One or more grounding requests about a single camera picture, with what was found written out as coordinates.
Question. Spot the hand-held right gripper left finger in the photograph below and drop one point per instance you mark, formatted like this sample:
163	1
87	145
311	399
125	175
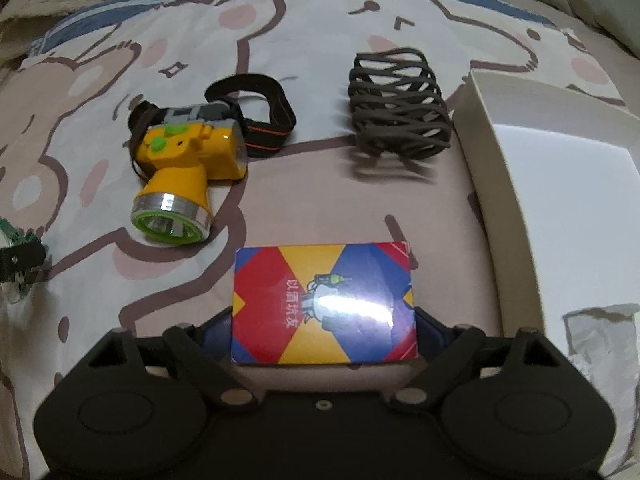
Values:
215	331

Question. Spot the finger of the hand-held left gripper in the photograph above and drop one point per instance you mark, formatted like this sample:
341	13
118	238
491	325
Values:
22	258

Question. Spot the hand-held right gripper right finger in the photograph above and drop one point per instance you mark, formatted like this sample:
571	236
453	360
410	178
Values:
430	331

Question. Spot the green plastic clip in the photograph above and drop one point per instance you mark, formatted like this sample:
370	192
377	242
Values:
10	232

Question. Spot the colourful card box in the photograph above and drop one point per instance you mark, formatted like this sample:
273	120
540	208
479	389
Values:
325	305

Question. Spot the grey foil packet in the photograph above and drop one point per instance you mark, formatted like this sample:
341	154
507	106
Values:
600	340

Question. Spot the white cardboard box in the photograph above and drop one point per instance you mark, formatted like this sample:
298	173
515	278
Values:
575	185

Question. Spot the bear printed blanket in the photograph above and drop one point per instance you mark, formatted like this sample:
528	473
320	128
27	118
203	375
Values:
310	25

